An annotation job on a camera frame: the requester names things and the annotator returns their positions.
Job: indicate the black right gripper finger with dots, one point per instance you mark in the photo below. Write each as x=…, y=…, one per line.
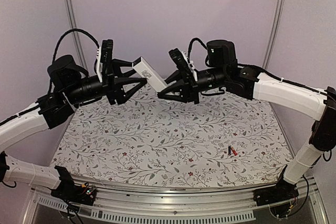
x=174, y=92
x=175, y=76

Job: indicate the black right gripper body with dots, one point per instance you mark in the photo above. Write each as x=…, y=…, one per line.
x=190, y=83

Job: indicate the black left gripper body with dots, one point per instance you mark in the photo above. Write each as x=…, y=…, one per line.
x=108, y=81

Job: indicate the white air conditioner remote control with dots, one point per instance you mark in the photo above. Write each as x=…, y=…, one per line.
x=142, y=67

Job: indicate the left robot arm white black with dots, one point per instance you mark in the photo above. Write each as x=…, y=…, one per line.
x=73, y=88

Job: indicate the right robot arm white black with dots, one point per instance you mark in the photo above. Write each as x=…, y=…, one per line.
x=255, y=83

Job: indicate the floral patterned table mat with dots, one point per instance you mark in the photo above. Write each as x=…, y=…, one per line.
x=154, y=142

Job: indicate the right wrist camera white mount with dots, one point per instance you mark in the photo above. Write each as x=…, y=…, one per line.
x=190, y=66

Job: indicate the left aluminium corner post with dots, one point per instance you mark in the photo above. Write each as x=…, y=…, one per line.
x=75, y=35

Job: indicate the aluminium corner post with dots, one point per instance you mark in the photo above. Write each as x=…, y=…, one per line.
x=273, y=33
x=75, y=35

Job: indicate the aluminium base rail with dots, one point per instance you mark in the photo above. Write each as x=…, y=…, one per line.
x=127, y=203

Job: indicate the right aluminium corner post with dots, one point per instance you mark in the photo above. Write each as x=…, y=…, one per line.
x=273, y=33

